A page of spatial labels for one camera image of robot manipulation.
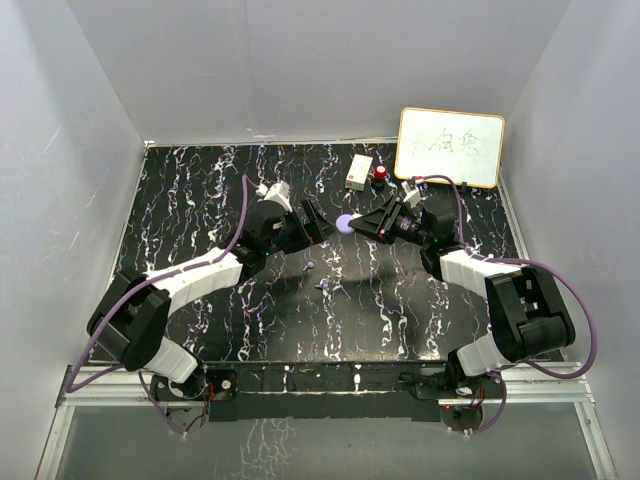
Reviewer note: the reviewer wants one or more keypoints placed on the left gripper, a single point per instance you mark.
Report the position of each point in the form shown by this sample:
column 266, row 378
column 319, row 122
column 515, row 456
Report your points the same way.
column 317, row 227

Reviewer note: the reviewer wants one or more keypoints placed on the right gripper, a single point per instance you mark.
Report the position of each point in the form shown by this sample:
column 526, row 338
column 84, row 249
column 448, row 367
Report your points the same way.
column 378, row 225

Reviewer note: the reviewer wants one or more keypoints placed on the purple round earbud case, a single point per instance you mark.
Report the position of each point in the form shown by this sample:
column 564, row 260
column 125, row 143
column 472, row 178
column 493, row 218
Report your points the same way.
column 343, row 224

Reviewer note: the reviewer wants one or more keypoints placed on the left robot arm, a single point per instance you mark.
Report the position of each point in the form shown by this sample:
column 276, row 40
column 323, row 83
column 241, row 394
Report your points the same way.
column 130, row 321

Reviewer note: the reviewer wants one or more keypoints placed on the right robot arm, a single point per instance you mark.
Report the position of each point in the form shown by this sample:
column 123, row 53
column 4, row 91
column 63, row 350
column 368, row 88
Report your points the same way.
column 527, row 314

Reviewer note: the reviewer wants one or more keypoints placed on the red emergency stop button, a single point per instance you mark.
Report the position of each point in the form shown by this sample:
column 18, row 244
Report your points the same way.
column 378, row 181

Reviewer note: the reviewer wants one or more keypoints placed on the white cardboard box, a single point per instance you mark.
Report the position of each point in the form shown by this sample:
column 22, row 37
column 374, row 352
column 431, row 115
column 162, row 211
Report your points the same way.
column 358, row 172

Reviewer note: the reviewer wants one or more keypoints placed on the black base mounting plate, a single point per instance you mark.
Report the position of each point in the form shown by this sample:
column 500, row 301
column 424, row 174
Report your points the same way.
column 235, row 391

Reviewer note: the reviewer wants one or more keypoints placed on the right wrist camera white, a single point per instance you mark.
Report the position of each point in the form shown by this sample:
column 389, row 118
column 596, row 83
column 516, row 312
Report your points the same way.
column 412, row 194

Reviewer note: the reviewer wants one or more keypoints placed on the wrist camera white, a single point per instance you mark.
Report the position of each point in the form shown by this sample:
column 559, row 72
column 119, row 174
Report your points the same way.
column 412, row 194
column 278, row 193

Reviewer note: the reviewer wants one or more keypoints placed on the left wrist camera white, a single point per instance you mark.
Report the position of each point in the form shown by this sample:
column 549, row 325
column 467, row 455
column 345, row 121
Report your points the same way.
column 278, row 193

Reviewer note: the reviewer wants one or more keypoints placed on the white whiteboard yellow frame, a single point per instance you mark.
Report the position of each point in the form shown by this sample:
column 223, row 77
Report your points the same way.
column 465, row 147

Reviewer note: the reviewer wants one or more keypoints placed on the aluminium frame rail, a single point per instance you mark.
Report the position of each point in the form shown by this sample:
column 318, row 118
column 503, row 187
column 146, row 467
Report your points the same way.
column 348, row 420

